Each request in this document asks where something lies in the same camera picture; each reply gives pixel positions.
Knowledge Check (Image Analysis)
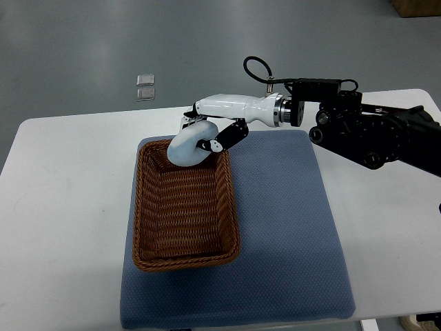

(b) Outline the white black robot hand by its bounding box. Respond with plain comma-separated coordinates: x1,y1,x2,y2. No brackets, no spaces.
181,93,294,152

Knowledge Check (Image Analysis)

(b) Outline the blue white plush toy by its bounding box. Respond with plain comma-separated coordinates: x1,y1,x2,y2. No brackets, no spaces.
167,120,218,167

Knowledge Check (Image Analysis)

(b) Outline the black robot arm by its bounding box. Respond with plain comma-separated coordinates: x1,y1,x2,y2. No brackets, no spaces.
243,56,440,176

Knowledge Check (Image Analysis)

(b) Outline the brown wicker basket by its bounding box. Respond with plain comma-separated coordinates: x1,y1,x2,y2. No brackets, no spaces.
132,139,241,272

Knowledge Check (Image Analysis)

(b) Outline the upper clear floor plate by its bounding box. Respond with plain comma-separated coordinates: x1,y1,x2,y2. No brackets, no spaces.
136,74,154,86

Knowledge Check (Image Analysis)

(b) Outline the blue quilted mat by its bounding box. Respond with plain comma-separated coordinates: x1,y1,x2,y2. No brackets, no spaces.
120,130,356,330

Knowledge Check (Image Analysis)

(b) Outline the brown cardboard box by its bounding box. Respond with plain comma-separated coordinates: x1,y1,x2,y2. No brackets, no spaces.
390,0,440,18

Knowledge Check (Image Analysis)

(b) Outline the beige shoe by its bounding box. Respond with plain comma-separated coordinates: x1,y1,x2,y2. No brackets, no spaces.
399,314,440,331

